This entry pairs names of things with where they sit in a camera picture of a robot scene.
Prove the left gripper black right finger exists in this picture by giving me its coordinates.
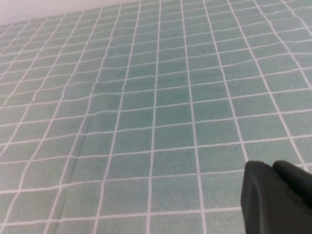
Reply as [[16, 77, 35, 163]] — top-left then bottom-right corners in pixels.
[[271, 160, 312, 206]]

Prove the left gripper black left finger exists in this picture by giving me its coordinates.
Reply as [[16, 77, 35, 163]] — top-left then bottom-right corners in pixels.
[[240, 160, 312, 234]]

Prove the green white-checked tablecloth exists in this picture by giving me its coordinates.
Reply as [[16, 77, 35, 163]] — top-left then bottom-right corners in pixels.
[[0, 0, 312, 234]]

